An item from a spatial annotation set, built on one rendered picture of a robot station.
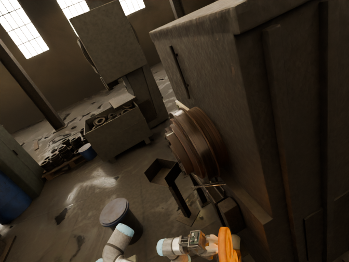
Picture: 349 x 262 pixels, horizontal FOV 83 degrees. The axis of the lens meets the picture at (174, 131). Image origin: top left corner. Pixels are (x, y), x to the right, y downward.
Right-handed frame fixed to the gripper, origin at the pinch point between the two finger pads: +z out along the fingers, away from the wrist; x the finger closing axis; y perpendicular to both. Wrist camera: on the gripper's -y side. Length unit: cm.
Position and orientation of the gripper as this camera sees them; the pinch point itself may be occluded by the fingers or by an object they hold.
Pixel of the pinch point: (224, 245)
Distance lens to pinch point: 99.5
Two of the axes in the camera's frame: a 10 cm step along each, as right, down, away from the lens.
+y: -5.8, -7.3, -3.6
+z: 7.8, -3.6, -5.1
